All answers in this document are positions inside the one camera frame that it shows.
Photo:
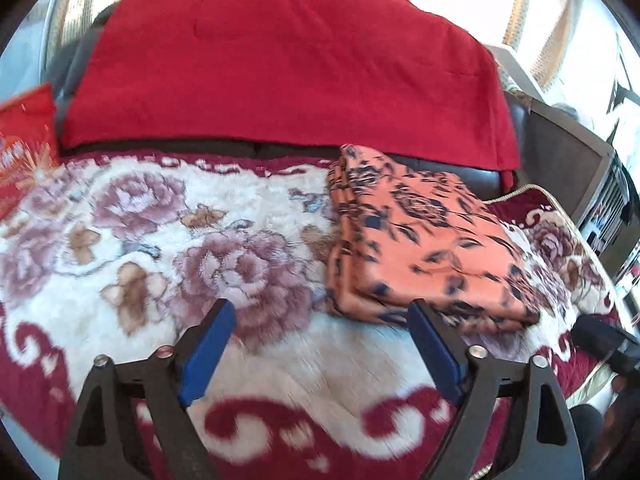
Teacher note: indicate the grey cabinet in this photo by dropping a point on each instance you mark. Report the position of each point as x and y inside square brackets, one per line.
[570, 160]

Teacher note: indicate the red fleece blanket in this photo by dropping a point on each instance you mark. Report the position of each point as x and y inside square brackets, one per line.
[290, 65]

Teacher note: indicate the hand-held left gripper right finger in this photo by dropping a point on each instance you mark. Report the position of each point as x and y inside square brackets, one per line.
[435, 345]

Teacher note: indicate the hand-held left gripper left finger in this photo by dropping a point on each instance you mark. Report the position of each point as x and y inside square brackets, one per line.
[210, 350]

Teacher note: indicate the orange floral garment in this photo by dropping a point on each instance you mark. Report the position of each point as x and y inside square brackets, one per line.
[420, 240]

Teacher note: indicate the person's black trouser leg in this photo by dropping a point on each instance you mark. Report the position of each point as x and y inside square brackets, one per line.
[587, 435]

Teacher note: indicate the maroon white floral blanket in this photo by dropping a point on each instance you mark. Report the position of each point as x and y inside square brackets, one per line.
[200, 270]

